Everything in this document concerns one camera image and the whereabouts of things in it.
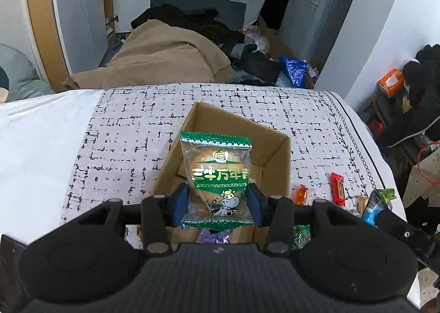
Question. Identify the patterned white bed cover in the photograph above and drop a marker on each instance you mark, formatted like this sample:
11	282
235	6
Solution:
94	261

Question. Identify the blue foil bag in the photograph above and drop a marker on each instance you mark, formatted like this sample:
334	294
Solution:
294	71

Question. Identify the yellow orange biscuit packet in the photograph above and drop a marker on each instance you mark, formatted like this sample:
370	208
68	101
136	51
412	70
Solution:
362	202

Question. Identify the small orange candy packet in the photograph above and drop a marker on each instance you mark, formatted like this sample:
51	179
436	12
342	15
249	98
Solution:
300	195

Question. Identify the white wardrobe door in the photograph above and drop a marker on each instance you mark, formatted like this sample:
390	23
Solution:
82	33

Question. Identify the tan blanket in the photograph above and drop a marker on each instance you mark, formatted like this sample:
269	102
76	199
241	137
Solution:
156	54

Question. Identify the floral tablecloth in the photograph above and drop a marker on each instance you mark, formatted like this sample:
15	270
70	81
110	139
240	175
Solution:
424	182

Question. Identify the purple candy packet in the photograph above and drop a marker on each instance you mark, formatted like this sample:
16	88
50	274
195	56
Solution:
207	236

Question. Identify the orange tissue box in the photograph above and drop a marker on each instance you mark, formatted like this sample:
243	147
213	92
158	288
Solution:
391	83

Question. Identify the brown cardboard box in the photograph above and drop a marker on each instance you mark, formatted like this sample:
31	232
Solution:
270	163

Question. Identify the green cow biscuit packet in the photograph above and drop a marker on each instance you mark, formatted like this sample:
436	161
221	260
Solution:
218	169

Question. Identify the dark green snack packet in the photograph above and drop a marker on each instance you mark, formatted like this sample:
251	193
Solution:
301	236

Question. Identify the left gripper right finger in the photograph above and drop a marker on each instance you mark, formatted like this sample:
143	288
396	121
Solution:
273	218

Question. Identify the black clothes pile on chair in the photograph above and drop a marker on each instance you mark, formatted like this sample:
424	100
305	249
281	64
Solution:
422	76

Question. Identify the grey mini fridge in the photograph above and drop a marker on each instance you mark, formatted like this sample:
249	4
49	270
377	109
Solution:
310	28

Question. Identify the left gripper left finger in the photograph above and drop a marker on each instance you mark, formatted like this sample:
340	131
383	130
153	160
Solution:
160	212

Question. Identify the black clothes on floor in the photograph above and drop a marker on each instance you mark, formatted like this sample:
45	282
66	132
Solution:
242	50

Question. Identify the red candy bar packet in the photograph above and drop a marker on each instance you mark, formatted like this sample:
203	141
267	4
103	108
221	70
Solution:
337	189

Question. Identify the grey plush toy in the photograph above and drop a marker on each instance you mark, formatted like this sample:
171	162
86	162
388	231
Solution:
19	78

